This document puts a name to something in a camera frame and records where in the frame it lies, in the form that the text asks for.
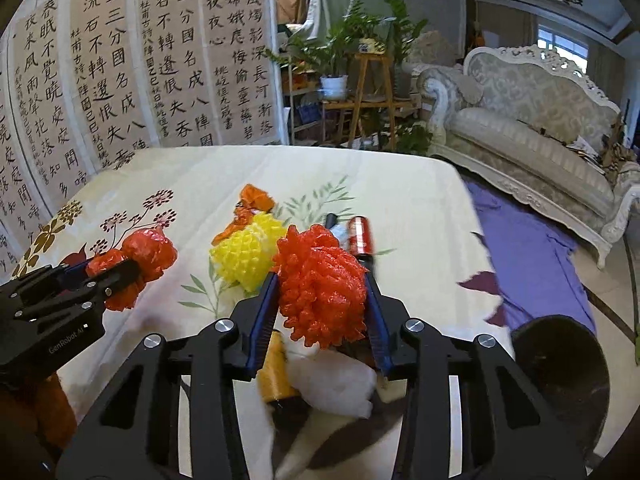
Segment low green leafy plant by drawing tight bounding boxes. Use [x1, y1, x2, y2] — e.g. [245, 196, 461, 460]
[380, 119, 434, 157]

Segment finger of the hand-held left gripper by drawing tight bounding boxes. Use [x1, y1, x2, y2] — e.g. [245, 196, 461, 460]
[11, 258, 97, 292]
[30, 258, 142, 322]

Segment yellow foam fruit net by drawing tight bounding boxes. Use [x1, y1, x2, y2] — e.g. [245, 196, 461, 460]
[210, 212, 289, 295]

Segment yellow packet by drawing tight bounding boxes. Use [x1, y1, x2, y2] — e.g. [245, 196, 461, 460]
[257, 334, 297, 403]

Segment red foam fruit net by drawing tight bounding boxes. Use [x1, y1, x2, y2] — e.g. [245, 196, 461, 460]
[272, 224, 372, 352]

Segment potted plant in patterned pot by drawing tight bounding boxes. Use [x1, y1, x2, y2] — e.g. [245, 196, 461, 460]
[345, 0, 429, 67]

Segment potted plant in white pot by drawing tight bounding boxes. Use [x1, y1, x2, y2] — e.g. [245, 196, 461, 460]
[265, 0, 351, 102]

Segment wooden plant stand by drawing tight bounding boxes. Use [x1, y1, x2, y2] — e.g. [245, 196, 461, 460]
[321, 52, 422, 150]

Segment calligraphy wall scroll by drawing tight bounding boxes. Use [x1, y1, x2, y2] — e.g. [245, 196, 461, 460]
[200, 0, 279, 147]
[70, 0, 148, 162]
[0, 35, 52, 281]
[137, 0, 216, 150]
[14, 0, 97, 206]

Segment cluttered paper pile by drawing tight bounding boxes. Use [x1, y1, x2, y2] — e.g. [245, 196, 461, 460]
[564, 130, 640, 182]

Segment orange plastic bag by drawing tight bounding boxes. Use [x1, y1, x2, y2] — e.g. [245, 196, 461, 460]
[212, 184, 276, 247]

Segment window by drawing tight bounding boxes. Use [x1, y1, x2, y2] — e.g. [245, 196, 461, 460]
[537, 24, 592, 74]

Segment floral tablecloth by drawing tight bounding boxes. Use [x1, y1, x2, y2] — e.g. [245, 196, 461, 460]
[10, 145, 516, 480]

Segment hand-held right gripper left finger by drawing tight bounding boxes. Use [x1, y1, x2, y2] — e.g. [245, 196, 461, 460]
[55, 271, 281, 480]

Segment red plastic bag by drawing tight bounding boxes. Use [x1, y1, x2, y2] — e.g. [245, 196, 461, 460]
[85, 226, 179, 312]

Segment red can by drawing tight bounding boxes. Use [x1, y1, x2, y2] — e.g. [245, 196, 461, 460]
[347, 216, 377, 257]

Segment dark round object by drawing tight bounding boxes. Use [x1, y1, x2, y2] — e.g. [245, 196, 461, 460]
[510, 314, 612, 461]

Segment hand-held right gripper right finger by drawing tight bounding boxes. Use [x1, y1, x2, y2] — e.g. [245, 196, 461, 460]
[362, 272, 588, 480]

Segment purple cloth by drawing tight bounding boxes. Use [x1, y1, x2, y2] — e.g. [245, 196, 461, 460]
[459, 177, 599, 337]

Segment ornate cream sofa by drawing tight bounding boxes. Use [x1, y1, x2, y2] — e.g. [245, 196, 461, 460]
[417, 44, 640, 269]

